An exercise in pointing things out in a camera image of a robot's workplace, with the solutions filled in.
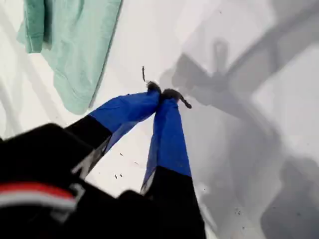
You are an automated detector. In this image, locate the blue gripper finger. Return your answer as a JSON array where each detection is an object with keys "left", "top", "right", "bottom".
[
  {"left": 64, "top": 81, "right": 162, "bottom": 180},
  {"left": 140, "top": 88, "right": 207, "bottom": 239}
]

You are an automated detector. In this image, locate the pale green T-shirt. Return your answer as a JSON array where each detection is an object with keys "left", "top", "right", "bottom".
[{"left": 16, "top": 0, "right": 124, "bottom": 116}]

